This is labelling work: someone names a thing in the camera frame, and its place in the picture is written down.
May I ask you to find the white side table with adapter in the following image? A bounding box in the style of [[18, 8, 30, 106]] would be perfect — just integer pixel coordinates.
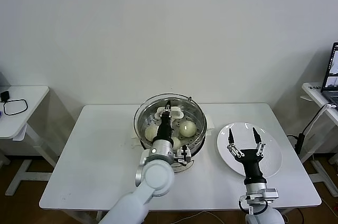
[[0, 85, 58, 195]]

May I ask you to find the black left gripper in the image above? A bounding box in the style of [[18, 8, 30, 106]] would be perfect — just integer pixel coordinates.
[[153, 99, 174, 142]]

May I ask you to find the white round plate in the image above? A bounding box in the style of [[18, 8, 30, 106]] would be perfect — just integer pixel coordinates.
[[217, 122, 283, 179]]

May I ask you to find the white side table with laptop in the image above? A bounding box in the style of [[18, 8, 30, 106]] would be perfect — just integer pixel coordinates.
[[301, 82, 338, 197]]

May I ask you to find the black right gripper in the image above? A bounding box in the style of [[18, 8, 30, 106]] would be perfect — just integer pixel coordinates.
[[227, 127, 267, 184]]

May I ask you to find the black adapter with looped cable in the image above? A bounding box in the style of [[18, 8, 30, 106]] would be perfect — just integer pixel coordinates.
[[0, 90, 29, 116]]

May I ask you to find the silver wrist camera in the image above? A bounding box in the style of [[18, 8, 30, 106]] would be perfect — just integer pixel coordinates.
[[260, 188, 279, 203], [174, 146, 192, 166]]

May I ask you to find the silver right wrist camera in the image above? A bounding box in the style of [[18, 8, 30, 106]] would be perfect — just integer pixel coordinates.
[[260, 188, 279, 203]]

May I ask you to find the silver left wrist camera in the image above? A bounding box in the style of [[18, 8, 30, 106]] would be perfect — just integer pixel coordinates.
[[174, 146, 192, 166]]

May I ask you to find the round glass pot lid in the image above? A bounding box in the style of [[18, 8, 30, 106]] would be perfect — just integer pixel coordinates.
[[133, 92, 208, 156]]

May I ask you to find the white cable with plug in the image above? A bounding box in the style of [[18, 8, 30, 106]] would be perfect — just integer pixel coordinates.
[[303, 104, 338, 134]]

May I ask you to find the open dark laptop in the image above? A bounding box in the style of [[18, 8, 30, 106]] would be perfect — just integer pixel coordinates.
[[321, 42, 338, 106]]

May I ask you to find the large white work table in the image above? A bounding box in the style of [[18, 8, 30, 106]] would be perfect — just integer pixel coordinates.
[[39, 103, 323, 211]]

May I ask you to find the black power cable with brick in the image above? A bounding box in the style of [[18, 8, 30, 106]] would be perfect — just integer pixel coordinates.
[[287, 105, 331, 156]]

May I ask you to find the perforated steel steamer basket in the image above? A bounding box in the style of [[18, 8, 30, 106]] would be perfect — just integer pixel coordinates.
[[138, 99, 208, 160]]

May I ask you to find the white steamed baozi bun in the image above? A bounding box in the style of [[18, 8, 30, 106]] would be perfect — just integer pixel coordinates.
[[171, 136, 183, 150], [179, 121, 198, 137], [145, 125, 161, 142]]

